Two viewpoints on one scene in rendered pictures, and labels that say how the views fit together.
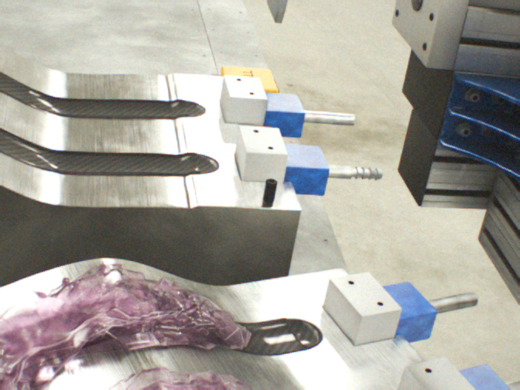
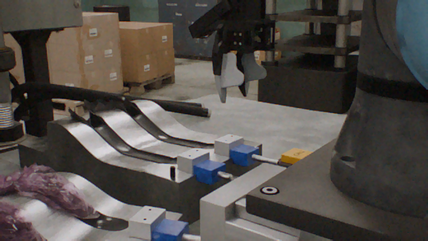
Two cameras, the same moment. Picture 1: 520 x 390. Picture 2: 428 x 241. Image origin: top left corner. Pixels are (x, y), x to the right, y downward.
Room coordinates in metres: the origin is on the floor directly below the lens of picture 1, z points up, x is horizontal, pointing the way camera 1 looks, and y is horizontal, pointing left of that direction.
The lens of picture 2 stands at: (0.31, -0.67, 1.21)
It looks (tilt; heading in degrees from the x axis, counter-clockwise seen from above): 16 degrees down; 52
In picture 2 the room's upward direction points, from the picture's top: straight up
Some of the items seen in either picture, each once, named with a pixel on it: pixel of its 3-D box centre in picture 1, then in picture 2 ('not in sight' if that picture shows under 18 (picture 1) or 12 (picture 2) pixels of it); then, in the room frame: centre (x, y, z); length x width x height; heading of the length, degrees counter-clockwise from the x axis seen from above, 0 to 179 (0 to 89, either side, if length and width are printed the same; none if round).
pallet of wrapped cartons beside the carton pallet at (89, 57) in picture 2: not in sight; (58, 58); (2.16, 4.32, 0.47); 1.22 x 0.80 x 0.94; 113
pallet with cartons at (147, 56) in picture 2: not in sight; (116, 55); (3.06, 4.79, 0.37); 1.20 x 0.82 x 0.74; 117
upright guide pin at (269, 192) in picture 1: (270, 190); (172, 171); (0.74, -0.01, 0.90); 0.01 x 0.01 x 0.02; 14
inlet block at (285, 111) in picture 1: (289, 115); (248, 156); (0.91, -0.01, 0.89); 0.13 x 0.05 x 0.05; 104
